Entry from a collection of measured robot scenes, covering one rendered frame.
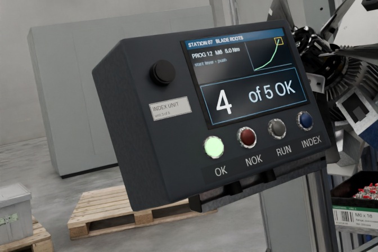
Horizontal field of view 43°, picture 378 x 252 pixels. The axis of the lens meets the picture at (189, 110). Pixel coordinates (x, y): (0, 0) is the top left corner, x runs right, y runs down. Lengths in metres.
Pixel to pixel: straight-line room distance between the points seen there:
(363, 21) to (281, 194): 1.30
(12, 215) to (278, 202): 2.01
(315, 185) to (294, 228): 2.03
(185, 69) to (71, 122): 6.11
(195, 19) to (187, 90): 6.64
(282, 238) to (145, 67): 2.42
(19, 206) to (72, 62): 3.19
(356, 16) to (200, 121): 1.30
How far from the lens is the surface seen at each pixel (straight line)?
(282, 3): 1.63
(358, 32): 1.74
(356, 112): 1.34
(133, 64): 0.54
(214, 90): 0.57
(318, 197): 0.76
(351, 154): 1.41
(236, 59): 0.61
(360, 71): 1.45
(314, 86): 1.38
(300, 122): 0.64
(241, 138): 0.57
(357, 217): 1.10
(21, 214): 3.88
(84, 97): 6.67
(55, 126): 6.63
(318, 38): 1.39
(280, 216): 2.84
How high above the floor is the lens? 1.21
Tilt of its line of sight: 5 degrees down
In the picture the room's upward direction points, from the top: 10 degrees counter-clockwise
